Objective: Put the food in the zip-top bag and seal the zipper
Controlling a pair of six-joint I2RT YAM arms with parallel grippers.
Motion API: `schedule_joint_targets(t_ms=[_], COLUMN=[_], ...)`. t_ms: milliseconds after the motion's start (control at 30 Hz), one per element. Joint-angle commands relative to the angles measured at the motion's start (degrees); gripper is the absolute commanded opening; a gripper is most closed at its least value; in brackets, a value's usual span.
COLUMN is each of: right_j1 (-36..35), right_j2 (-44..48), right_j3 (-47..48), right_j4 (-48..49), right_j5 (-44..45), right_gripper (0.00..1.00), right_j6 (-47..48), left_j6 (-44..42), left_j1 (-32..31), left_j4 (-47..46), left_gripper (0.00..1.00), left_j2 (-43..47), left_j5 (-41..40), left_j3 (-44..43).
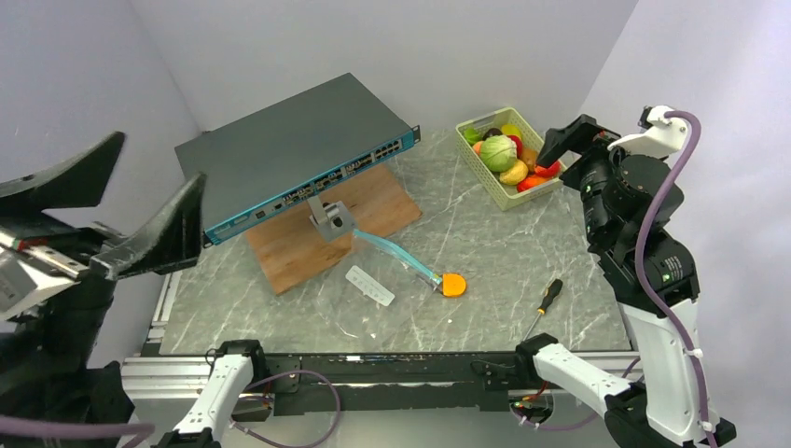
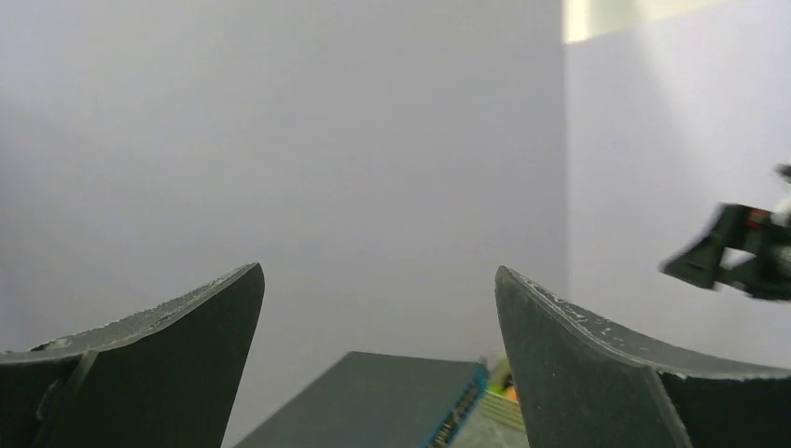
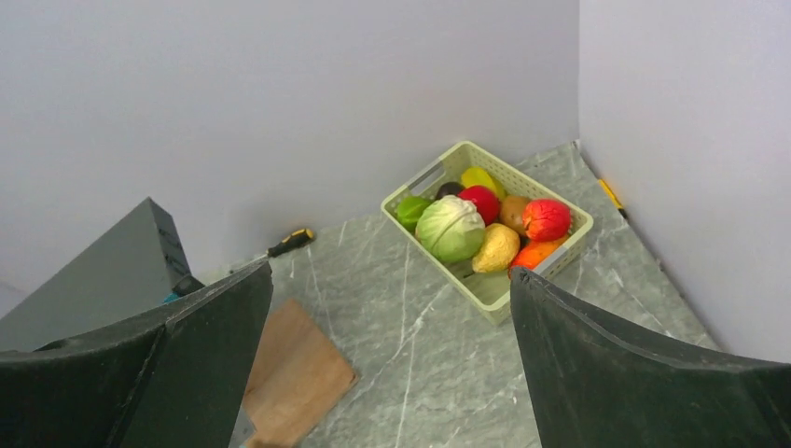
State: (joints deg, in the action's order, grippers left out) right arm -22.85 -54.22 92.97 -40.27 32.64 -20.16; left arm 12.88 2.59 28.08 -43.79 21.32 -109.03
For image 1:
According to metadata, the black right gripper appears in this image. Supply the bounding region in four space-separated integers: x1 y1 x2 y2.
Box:
534 112 630 244

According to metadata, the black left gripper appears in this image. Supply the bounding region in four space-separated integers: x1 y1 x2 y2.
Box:
0 123 210 365

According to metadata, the red pepper toy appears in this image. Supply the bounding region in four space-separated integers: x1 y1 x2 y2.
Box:
534 161 562 178

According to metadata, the yellow lemon toy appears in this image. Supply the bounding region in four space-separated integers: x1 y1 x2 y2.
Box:
498 160 530 186

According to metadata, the green cabbage toy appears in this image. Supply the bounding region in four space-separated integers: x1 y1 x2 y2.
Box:
479 135 518 173

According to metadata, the clear zip top bag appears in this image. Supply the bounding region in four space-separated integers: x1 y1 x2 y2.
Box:
316 229 443 351

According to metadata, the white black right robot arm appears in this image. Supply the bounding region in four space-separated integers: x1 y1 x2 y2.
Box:
513 105 737 447

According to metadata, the brown potato toy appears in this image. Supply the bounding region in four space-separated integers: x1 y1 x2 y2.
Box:
519 147 538 173

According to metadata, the red apple toy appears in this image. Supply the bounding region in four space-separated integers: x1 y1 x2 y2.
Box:
507 134 523 159

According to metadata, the red orange mango toy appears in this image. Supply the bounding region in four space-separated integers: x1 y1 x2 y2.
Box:
517 175 551 192

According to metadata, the yellow starfruit toy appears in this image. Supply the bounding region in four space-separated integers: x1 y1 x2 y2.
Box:
500 123 522 139

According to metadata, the dark purple mangosteen toy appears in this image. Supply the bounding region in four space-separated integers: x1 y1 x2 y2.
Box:
482 128 503 141

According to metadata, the pale green plastic basket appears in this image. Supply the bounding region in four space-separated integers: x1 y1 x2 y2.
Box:
455 107 562 211

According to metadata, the green starfruit toy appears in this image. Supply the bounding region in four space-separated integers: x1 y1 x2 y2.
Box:
462 127 482 147

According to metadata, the black yellow screwdriver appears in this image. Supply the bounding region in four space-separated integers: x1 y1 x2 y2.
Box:
522 278 563 340

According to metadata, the wooden board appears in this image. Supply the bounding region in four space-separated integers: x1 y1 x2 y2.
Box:
245 164 422 295

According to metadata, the orange tape measure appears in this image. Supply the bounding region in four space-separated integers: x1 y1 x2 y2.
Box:
432 273 467 298

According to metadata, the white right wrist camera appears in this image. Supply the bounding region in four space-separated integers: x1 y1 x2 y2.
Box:
607 105 688 159

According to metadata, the grey blue network switch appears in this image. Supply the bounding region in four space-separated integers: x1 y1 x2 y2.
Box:
174 73 421 245

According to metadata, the grey metal bracket stand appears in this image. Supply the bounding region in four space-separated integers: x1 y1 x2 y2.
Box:
308 195 357 243

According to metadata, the black aluminium base frame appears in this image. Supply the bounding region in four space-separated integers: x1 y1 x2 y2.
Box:
120 272 657 427

